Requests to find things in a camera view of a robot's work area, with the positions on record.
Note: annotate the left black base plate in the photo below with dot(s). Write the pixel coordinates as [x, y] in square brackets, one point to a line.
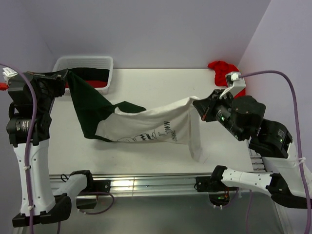
[102, 186]

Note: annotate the crumpled red t shirt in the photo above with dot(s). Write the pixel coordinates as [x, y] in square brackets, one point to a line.
[221, 69]

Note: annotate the white and green t shirt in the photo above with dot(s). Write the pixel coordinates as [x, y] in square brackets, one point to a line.
[176, 123]

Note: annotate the aluminium frame rail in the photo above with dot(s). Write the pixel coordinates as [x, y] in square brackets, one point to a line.
[149, 182]

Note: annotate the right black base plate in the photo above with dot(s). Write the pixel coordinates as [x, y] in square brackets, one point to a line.
[203, 184]

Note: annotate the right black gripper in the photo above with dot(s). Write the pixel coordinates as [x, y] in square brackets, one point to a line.
[206, 106]

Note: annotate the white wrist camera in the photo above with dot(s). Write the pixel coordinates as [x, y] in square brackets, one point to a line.
[7, 74]
[235, 83]

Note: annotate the white plastic basket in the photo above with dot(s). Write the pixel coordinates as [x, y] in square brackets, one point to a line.
[99, 62]

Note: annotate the rolled black t shirt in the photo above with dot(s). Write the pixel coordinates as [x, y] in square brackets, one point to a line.
[86, 73]

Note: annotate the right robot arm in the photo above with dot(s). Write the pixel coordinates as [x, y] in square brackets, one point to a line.
[243, 118]

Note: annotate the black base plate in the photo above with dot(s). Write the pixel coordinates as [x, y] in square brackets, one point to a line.
[102, 186]
[203, 184]

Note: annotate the rolled red t shirt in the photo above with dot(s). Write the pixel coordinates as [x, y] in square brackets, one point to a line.
[97, 83]

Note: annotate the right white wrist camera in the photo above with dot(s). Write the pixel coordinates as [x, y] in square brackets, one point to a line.
[235, 83]

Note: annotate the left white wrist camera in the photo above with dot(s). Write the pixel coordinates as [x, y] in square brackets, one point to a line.
[7, 74]

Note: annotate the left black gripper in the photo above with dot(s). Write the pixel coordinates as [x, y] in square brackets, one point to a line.
[57, 80]

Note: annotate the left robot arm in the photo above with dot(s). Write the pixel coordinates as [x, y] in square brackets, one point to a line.
[33, 96]

